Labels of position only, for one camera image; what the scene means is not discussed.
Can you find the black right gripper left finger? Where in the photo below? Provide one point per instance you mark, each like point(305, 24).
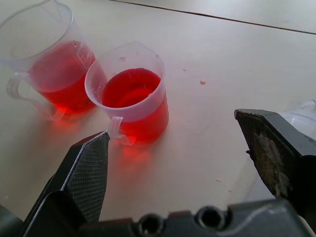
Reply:
point(85, 177)

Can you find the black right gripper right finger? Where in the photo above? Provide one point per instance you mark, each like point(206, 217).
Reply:
point(274, 148)

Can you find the small clear measuring cup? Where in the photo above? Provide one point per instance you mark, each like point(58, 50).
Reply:
point(133, 98)

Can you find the large clear measuring cup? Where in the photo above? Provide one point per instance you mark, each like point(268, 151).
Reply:
point(59, 74)

